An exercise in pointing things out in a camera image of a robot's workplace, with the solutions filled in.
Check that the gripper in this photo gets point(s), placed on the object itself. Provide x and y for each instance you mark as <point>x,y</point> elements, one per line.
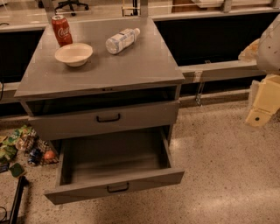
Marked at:
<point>269,48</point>

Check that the grey drawer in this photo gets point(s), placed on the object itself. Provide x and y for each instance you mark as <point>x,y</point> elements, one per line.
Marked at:
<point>108,120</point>
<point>104,165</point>

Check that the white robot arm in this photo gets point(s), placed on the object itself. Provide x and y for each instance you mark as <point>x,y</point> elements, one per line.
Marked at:
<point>265,51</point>

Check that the grey drawer cabinet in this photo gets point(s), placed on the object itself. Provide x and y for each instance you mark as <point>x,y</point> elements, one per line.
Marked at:
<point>145,72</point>

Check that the grey top drawer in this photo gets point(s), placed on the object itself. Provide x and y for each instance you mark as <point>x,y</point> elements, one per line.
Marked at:
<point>108,120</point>

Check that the clear plastic water bottle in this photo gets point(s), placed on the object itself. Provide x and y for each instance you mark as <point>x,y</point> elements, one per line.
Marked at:
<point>122,40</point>

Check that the white bowl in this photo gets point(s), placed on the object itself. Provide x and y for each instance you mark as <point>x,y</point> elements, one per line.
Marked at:
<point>74,55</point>

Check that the red cola can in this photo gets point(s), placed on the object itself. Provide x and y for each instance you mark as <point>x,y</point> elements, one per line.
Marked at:
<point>61,30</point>

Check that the black office chair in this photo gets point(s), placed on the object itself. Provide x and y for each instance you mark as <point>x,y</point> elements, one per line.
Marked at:
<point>71,4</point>

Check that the orange fruit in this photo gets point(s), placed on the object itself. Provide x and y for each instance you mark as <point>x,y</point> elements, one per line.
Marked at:
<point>49,157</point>

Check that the blue soda can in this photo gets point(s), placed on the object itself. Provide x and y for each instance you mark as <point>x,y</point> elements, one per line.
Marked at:
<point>34,157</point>

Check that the green chip bag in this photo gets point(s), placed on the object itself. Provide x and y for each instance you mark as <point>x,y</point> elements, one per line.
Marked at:
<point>17,141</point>

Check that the black stand leg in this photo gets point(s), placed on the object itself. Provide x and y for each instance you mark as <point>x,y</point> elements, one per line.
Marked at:
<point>22,182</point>

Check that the green sponge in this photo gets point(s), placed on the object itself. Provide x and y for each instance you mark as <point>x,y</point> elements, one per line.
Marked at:
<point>17,170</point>

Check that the wire basket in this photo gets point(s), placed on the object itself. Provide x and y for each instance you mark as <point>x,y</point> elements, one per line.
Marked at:
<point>36,143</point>

